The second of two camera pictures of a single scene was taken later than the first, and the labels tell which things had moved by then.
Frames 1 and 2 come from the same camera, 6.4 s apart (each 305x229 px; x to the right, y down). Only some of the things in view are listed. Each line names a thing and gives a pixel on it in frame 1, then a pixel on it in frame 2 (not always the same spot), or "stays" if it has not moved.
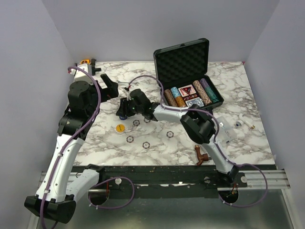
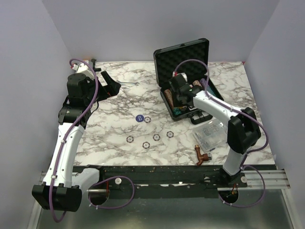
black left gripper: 111,91 stays
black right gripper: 123,108 to 174,94
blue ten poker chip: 129,139 stays
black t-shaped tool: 94,69 stays
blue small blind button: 123,117 to 139,118
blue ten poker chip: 136,122 to 156,137
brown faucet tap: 201,158 stays
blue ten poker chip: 147,121 stays
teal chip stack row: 214,98 stays
